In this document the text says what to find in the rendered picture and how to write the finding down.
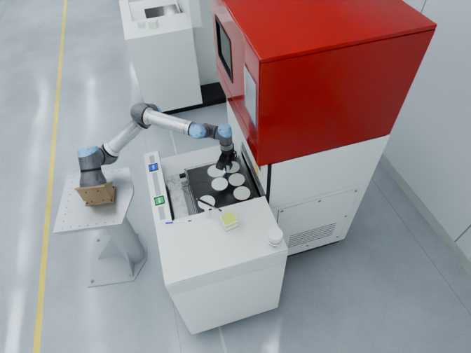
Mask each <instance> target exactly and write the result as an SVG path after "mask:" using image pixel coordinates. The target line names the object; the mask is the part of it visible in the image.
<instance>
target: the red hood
mask: <svg viewBox="0 0 471 353"><path fill-rule="evenodd" d="M210 1H211V9H212V24H213V32H214V46H215V55H216V63H217V78H218V79H219V82H220V84H221V86H222V88H223V91H224V93H225V95H226V98H227V100H228V102H229V104H230V106H231V108H232V111H233V113H234V115H235V118H236V120H237V121H238V124H239V126H240V129H241V130H242V133H243V135H244V137H245V140H246V142H247V144H248V146H249V148H250V150H251V152H252V155H253V157H254V159H255V162H256V164H257V165H258V167H261V166H264V165H269V164H272V163H275V162H280V161H283V160H289V159H292V158H297V157H300V156H303V155H308V154H312V153H317V152H320V151H325V150H328V149H331V148H336V147H340V146H345V145H348V144H353V143H356V142H359V141H364V140H368V139H373V138H376V137H381V136H384V135H387V134H390V132H391V130H392V128H393V125H394V124H395V121H396V119H397V117H398V114H399V112H400V110H401V108H402V105H403V103H404V101H405V99H406V96H407V94H408V92H409V89H410V87H411V84H412V83H413V81H414V78H415V76H416V73H417V71H418V69H419V67H420V65H421V62H422V60H423V58H424V55H425V53H426V51H427V49H428V46H429V44H430V42H431V40H432V37H433V35H434V33H435V29H436V27H437V24H436V23H435V22H433V21H432V20H430V19H429V18H427V17H426V16H424V15H423V14H422V13H420V12H418V11H417V10H416V9H415V8H413V7H411V6H410V5H409V4H407V3H406V2H404V1H403V0H210Z"/></svg>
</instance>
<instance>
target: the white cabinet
mask: <svg viewBox="0 0 471 353"><path fill-rule="evenodd" d="M285 265H286V262H284V263H280V264H277V265H273V266H270V267H267V268H263V269H260V270H256V271H254V272H249V273H247V274H244V275H240V276H237V277H233V278H230V279H226V280H224V281H220V282H217V283H214V284H210V285H207V286H203V287H200V288H197V289H193V290H190V291H186V292H184V293H179V294H177V295H173V296H171V299H172V300H173V302H174V304H175V306H176V308H177V309H178V311H179V313H180V315H181V317H182V319H183V320H184V323H185V324H186V327H187V329H188V330H189V332H190V334H191V335H194V334H197V333H200V332H203V331H206V330H209V329H212V328H216V327H218V326H222V325H224V324H229V323H231V322H234V321H238V320H240V319H244V318H246V317H251V316H253V315H256V314H259V313H262V312H266V311H269V310H272V309H275V308H277V307H278V303H279V299H280V292H281V288H282V281H283V276H284V272H285Z"/></svg>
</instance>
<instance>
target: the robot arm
mask: <svg viewBox="0 0 471 353"><path fill-rule="evenodd" d="M130 116H131V118H132V120H131V121H130V122H129V123H128V124H127V125H126V126H125V127H124V128H123V129H122V130H121V131H120V132H119V133H118V134H117V135H116V136H115V137H114V138H112V139H111V140H110V141H106V142H104V143H103V145H101V146H100V147H97V145H94V146H86V147H83V148H79V149H78V150H77V154H78V155H77V157H78V162H79V167H80V171H81V177H80V181H79V186H80V187H89V186H97V185H101V184H106V183H107V180H106V178H105V176H104V175H103V173H102V168H101V166H103V165H110V164H113V163H115V162H116V161H117V160H118V156H119V155H120V150H121V149H123V148H124V147H125V146H126V145H127V144H128V143H129V142H130V141H131V140H132V139H134V138H135V137H136V136H137V135H138V134H139V133H140V132H141V131H142V130H143V129H145V130H146V129H148V128H149V127H150V126H152V125H156V126H159V127H163V128H165V129H168V130H172V131H175V132H179V133H182V134H186V135H189V136H192V137H193V138H194V139H202V138H211V139H217V140H219V145H220V150H221V155H220V156H219V159H218V161H217V164H216V166H215V167H216V168H217V169H219V170H221V171H222V170H224V171H225V172H227V173H229V172H230V171H231V168H232V166H233V163H232V160H233V159H234V160H235V159H236V158H237V151H234V143H233V140H232V130H231V126H230V125H229V124H227V123H225V124H221V125H219V126H216V125H211V124H208V123H201V124H199V123H195V122H191V121H189V120H184V119H181V118H178V117H174V116H170V115H167V114H164V113H162V112H161V109H160V108H159V106H157V105H155V104H147V103H141V102H140V103H136V104H134V105H133V106H132V108H131V110H130ZM234 152H235V153H234ZM235 154H236V157H235Z"/></svg>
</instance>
